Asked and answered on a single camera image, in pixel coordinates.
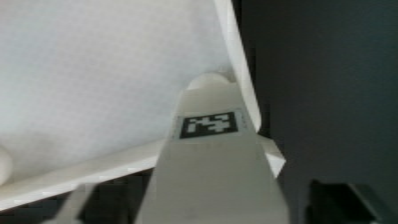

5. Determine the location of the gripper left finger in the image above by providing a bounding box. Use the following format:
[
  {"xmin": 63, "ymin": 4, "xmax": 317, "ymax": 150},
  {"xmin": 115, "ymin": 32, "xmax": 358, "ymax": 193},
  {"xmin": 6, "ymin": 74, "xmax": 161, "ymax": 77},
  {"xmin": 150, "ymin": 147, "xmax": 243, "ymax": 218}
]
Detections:
[{"xmin": 40, "ymin": 183, "xmax": 95, "ymax": 224}]

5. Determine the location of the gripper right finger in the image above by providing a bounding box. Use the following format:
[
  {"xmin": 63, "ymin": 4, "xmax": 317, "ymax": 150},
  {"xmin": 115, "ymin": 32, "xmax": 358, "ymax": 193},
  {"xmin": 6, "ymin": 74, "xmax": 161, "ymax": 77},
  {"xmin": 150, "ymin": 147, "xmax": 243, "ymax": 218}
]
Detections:
[{"xmin": 305, "ymin": 180, "xmax": 390, "ymax": 224}]

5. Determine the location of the white desk leg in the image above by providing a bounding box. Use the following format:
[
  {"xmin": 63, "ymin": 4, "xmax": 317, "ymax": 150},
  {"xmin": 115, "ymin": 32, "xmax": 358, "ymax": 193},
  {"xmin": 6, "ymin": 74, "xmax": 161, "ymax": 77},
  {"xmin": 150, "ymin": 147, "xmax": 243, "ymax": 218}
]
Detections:
[{"xmin": 134, "ymin": 73, "xmax": 289, "ymax": 224}]

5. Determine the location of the white desk top tray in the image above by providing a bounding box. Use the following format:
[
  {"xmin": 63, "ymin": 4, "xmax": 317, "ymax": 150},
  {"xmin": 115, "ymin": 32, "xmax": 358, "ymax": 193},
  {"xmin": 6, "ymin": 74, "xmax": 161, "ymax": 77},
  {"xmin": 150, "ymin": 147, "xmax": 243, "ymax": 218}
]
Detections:
[{"xmin": 0, "ymin": 0, "xmax": 287, "ymax": 212}]

